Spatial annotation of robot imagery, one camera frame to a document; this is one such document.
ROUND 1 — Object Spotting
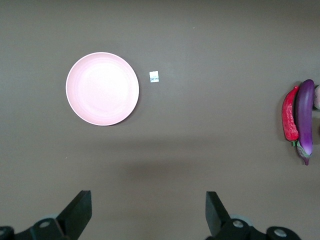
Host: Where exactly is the yellow-red peach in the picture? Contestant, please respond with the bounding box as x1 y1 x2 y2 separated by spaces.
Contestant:
313 84 320 111

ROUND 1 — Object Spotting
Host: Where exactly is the pink round plate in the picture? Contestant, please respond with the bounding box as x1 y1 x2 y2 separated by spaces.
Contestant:
65 51 140 127

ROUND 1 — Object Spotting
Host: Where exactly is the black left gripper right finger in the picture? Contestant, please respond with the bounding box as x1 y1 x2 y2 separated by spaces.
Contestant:
205 191 301 240

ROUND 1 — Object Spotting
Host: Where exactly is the red chili pepper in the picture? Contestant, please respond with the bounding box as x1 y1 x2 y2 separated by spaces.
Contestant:
281 85 301 147

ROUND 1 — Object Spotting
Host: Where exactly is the brown table cloth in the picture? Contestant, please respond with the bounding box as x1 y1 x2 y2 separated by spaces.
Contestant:
0 0 320 240

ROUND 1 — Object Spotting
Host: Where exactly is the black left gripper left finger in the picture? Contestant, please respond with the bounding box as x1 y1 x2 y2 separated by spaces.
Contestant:
14 189 92 240

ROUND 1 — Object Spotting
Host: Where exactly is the purple eggplant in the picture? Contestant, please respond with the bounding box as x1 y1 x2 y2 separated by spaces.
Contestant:
294 79 316 166

